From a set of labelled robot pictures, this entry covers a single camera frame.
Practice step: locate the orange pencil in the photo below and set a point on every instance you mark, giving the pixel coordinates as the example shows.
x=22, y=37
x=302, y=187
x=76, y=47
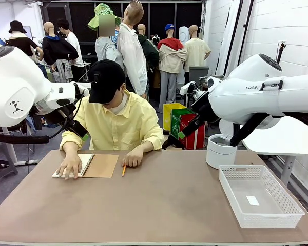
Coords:
x=123, y=170

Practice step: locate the white perforated plastic basket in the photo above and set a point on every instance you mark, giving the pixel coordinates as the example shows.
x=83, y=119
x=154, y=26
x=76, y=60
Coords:
x=259, y=171

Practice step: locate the black baseball cap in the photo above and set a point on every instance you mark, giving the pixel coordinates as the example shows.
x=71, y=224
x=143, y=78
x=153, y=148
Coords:
x=106, y=77

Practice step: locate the person's left forearm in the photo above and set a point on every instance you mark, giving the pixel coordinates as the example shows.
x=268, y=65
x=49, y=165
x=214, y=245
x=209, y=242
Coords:
x=145, y=146

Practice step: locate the large white table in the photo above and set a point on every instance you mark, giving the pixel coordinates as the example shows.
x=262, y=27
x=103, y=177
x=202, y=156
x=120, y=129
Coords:
x=285, y=143

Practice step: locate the yellow recycling bin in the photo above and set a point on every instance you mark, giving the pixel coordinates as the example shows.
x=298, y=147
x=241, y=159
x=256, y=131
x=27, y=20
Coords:
x=169, y=115

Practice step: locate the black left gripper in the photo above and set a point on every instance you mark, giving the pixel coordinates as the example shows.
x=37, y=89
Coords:
x=54, y=118

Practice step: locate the person's right hand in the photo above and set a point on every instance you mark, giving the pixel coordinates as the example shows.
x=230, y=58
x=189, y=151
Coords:
x=70, y=165

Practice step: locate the white torso form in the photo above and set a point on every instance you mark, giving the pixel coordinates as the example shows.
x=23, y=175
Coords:
x=184, y=34

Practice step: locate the green recycling bin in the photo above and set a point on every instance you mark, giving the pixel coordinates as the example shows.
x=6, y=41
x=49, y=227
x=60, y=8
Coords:
x=175, y=123

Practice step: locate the green covered table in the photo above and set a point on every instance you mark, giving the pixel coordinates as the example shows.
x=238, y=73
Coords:
x=50, y=77

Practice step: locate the mannequin with blue cap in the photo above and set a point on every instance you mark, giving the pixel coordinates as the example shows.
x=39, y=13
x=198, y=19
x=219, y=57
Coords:
x=172, y=56

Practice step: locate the mannequin in green jacket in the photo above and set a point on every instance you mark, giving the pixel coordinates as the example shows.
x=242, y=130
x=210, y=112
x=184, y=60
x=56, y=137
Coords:
x=149, y=51

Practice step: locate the white lidded trash can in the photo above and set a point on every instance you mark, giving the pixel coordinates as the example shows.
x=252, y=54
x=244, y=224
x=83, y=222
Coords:
x=218, y=156

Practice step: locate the mannequin with green hat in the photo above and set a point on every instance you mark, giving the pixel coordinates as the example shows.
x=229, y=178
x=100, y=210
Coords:
x=105, y=51

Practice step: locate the person in white t-shirt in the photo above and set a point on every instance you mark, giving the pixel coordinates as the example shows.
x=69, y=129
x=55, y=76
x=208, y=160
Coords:
x=75, y=48

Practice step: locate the spiral notebook brown cover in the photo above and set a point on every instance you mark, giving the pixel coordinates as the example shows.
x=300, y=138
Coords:
x=102, y=166

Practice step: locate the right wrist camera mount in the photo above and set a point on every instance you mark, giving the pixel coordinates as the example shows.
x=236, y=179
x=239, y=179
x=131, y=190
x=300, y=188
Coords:
x=186, y=88

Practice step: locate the small white basket label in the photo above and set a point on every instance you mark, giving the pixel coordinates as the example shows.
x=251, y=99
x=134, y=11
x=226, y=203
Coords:
x=252, y=200

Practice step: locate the person in yellow shirt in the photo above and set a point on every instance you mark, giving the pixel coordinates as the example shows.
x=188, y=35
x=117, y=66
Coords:
x=118, y=125

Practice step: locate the mannequin with black hat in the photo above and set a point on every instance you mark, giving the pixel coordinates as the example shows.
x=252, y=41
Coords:
x=23, y=43

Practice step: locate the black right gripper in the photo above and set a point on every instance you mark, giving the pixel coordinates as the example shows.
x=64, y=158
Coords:
x=204, y=107

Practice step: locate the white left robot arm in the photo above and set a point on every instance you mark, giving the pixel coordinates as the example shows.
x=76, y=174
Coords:
x=15, y=84

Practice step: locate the person's left hand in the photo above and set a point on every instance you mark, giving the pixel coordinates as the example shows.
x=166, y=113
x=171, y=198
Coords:
x=133, y=159

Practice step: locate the black office chair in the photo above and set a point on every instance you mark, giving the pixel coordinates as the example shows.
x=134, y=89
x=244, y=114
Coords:
x=172, y=142

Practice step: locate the mannequin in dark hoodie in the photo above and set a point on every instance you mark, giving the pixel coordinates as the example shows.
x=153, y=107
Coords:
x=54, y=48

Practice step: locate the mannequin in cream shirt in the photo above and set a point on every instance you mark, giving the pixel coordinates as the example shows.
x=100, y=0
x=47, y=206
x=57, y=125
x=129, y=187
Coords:
x=196, y=51

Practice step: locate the black camera tripod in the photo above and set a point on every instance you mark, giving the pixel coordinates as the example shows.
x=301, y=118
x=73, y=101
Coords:
x=281, y=51

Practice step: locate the person's right forearm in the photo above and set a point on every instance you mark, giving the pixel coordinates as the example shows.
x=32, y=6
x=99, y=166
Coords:
x=70, y=148

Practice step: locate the grey waste bin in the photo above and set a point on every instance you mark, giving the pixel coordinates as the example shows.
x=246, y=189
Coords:
x=199, y=73

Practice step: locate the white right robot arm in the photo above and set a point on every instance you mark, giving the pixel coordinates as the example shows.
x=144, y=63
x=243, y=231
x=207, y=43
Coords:
x=241, y=102

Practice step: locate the white stand frame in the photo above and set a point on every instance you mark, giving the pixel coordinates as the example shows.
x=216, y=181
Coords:
x=11, y=151

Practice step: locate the tall mannequin white shirt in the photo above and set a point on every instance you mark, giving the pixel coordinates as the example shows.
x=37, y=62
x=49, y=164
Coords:
x=131, y=56

